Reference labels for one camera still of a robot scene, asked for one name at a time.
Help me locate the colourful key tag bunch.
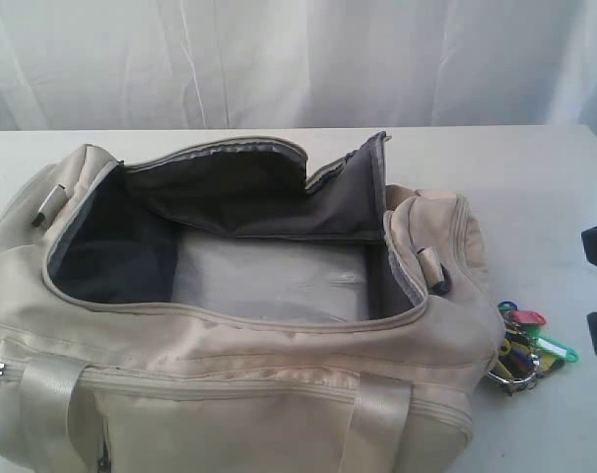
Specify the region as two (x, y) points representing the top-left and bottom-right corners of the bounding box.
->
(487, 301), (579, 396)

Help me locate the cream fabric duffel bag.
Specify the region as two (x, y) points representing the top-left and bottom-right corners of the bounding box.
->
(0, 132), (503, 472)

